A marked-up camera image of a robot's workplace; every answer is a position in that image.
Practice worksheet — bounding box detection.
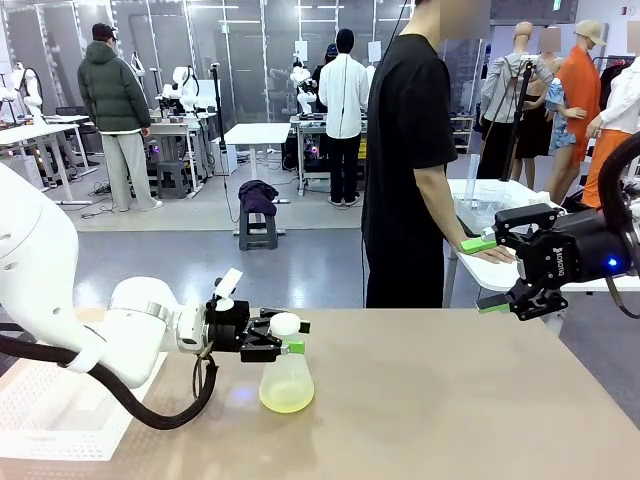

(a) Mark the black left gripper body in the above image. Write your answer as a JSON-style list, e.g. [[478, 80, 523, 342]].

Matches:
[[204, 299, 275, 354]]

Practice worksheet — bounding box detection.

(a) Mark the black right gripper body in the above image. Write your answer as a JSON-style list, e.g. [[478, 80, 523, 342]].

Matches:
[[517, 208, 632, 292]]

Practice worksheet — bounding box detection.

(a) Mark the white round flask cap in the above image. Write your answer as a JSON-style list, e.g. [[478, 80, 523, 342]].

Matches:
[[269, 313, 302, 337]]

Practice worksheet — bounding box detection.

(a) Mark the clear plastic beaker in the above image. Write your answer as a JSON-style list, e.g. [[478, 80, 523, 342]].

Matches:
[[474, 180, 512, 214]]

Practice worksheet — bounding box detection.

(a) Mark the translucent plastic conical flask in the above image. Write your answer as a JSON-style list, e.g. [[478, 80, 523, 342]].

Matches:
[[258, 313, 316, 415]]

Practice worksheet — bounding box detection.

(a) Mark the person's right forearm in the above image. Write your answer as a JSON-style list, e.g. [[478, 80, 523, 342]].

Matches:
[[417, 167, 484, 251]]

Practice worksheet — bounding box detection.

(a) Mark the person's right hand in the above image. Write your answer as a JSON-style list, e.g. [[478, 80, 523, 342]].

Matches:
[[471, 245, 517, 266]]

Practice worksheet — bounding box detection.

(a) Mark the clear graduated cylinder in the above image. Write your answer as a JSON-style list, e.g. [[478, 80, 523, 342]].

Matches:
[[467, 153, 481, 201]]

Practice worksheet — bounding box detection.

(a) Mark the grey plastic step stool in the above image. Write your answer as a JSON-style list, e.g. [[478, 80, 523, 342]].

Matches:
[[156, 160, 191, 200], [238, 202, 279, 251]]

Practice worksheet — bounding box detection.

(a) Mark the mannequin in black dress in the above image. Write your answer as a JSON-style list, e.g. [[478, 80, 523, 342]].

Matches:
[[514, 27, 564, 190]]

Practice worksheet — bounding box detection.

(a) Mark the mannequin in orange trousers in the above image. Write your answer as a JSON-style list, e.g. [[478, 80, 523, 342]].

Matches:
[[582, 54, 640, 209]]

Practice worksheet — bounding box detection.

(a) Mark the black tripod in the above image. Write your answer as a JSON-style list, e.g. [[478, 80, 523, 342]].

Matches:
[[499, 55, 535, 182]]

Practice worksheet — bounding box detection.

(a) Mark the dark purple cloth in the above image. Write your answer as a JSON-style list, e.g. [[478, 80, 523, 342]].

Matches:
[[237, 179, 280, 217]]

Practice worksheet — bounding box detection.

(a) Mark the mannequin in grey shirt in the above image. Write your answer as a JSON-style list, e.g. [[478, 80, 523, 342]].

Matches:
[[477, 21, 556, 181]]

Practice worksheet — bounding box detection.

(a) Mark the person in black t-shirt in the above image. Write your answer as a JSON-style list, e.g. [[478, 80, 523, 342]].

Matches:
[[360, 0, 517, 309]]

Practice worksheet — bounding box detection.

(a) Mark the mannequin in orange coat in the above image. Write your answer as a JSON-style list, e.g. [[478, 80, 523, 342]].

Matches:
[[543, 19, 609, 204]]

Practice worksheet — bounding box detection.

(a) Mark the small white desk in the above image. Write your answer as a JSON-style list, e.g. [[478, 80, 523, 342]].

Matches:
[[223, 122, 292, 205]]

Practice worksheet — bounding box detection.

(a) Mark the white perforated plastic basket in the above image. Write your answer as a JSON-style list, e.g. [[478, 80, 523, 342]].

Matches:
[[0, 349, 170, 462]]

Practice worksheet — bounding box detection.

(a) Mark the black pole stand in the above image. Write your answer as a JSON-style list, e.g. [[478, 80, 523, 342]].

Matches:
[[209, 62, 229, 176]]

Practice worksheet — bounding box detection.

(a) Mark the person in white shirt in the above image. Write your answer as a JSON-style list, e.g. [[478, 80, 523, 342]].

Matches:
[[318, 28, 371, 207]]

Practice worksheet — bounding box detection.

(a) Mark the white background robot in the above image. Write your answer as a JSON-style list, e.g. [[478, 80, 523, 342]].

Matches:
[[289, 66, 318, 117], [162, 66, 201, 114], [0, 62, 47, 126]]

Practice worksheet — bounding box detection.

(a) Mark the person in dark cap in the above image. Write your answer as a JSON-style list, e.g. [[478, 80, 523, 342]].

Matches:
[[312, 43, 339, 114]]

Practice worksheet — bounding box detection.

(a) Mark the man in green puffer jacket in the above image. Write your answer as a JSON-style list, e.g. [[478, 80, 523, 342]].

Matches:
[[77, 22, 164, 214]]

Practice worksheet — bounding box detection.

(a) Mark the long white desk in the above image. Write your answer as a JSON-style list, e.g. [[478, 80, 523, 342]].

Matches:
[[0, 122, 96, 206]]

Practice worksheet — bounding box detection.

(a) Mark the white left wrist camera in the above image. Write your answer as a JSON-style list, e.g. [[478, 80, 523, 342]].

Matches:
[[213, 268, 245, 312]]

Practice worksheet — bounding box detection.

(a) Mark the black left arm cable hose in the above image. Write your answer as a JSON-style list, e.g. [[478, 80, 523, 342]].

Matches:
[[0, 333, 220, 431]]

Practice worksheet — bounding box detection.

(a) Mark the metal frame workbench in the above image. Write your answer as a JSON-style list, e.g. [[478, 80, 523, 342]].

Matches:
[[147, 115, 214, 197], [289, 113, 370, 197]]

